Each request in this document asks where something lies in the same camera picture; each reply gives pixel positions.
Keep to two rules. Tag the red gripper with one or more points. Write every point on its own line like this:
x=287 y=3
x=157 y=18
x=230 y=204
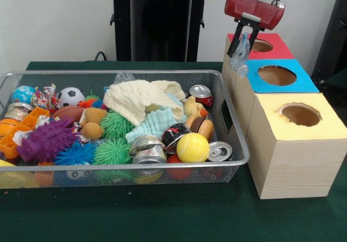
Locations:
x=254 y=7

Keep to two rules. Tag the clear blue-printed plastic packet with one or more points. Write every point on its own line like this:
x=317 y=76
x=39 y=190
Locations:
x=239 y=60

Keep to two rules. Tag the yellow plush duck toy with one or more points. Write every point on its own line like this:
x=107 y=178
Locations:
x=194 y=107

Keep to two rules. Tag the small toy hamburger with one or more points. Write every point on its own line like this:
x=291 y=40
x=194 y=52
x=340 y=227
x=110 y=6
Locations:
x=199 y=127

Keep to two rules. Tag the cream knitted cloth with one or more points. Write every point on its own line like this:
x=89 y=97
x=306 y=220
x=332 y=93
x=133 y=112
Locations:
x=135 y=100

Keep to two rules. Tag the clear plastic bag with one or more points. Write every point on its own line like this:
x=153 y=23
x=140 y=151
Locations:
x=122 y=76

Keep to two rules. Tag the purple spiky ball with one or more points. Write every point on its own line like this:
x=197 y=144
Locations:
x=46 y=141

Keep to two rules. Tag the wooden box with three holes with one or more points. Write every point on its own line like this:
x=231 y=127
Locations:
x=295 y=155

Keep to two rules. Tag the clear shallow mesh bin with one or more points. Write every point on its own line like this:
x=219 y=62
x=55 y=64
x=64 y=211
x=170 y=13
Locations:
x=108 y=171

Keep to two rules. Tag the red soda can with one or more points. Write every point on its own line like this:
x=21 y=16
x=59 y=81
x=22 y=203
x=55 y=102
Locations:
x=201 y=94

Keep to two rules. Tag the black side stand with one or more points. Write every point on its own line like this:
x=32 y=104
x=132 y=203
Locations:
x=336 y=36

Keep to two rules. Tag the silver can with pull tab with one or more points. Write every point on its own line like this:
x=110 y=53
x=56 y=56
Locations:
x=219 y=151

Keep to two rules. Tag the yellow tennis ball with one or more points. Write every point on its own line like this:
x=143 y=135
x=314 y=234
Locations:
x=192 y=147

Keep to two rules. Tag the light teal cloth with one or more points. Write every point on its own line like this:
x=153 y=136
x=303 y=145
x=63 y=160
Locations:
x=152 y=125

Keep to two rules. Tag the crushed silver can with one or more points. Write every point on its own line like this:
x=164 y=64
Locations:
x=147 y=150

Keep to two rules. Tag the green spiky ball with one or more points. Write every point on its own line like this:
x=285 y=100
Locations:
x=112 y=152

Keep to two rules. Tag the small soccer ball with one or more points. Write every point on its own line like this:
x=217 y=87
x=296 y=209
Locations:
x=70 y=96

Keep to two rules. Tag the dark green table cloth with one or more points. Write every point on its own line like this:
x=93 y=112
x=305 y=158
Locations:
x=162 y=215

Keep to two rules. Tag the small orange basketball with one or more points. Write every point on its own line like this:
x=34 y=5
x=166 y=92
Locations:
x=6 y=127

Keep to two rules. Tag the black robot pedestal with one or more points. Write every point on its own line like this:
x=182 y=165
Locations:
x=162 y=25

